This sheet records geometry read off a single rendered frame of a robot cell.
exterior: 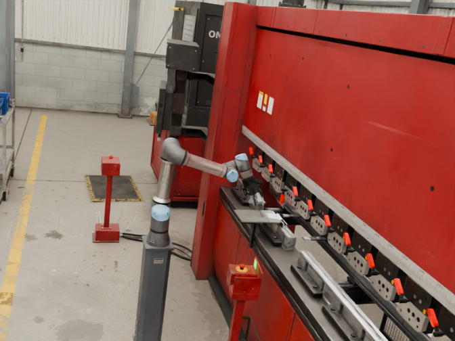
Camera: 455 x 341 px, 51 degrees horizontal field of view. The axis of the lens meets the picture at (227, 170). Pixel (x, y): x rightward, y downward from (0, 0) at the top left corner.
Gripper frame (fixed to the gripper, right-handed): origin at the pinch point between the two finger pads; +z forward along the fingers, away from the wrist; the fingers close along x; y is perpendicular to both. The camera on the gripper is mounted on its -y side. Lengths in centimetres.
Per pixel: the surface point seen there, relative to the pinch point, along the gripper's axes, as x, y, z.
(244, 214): -3.3, 14.3, 1.5
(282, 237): 17.9, 10.9, 20.4
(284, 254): 22.0, 20.6, 27.5
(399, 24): 128, 39, -78
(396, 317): 92, 44, 54
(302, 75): 53, -11, -71
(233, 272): 4, 49, 24
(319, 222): 61, 34, 4
